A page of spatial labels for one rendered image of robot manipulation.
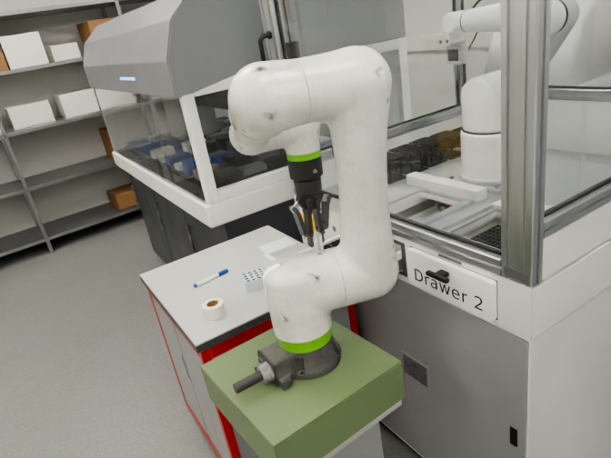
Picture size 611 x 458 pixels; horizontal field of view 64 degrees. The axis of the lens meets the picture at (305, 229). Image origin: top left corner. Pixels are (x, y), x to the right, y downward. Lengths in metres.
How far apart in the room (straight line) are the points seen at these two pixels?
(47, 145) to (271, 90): 4.60
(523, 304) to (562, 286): 0.12
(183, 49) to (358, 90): 1.27
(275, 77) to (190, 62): 1.24
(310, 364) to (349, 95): 0.57
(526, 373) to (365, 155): 0.71
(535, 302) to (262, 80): 0.78
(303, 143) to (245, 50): 0.93
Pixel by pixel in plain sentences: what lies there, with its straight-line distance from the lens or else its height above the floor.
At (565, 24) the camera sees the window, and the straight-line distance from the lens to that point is 1.13.
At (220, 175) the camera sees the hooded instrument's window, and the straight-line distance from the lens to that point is 2.14.
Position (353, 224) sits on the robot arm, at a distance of 0.97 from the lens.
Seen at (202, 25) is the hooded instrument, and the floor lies 1.60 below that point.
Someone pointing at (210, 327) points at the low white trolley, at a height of 0.76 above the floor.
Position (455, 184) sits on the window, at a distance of 1.25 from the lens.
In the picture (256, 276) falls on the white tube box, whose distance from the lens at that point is 1.68.
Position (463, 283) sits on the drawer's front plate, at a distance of 1.31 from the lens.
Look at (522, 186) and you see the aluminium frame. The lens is 1.11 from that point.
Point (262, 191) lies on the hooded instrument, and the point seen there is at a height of 0.89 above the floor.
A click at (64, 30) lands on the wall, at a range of 5.36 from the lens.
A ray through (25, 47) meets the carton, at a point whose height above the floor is 1.70.
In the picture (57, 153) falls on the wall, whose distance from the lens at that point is 5.35.
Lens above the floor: 1.57
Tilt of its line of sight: 23 degrees down
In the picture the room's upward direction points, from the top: 10 degrees counter-clockwise
